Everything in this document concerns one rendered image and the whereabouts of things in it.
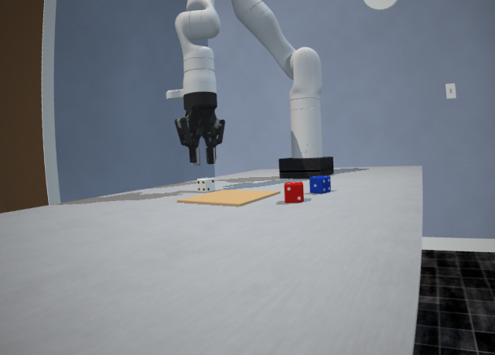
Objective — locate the white die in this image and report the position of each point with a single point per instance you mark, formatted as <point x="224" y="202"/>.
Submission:
<point x="205" y="185"/>

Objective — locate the blue die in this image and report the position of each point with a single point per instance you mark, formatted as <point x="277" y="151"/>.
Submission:
<point x="320" y="184"/>

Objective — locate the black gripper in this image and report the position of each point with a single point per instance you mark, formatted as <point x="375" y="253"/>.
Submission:
<point x="200" y="107"/>

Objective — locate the red die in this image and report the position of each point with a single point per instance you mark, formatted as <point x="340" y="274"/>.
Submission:
<point x="294" y="192"/>

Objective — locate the tan square mat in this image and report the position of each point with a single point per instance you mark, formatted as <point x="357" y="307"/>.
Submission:
<point x="234" y="198"/>

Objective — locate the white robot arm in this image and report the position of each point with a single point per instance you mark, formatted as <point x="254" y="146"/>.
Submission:
<point x="257" y="17"/>

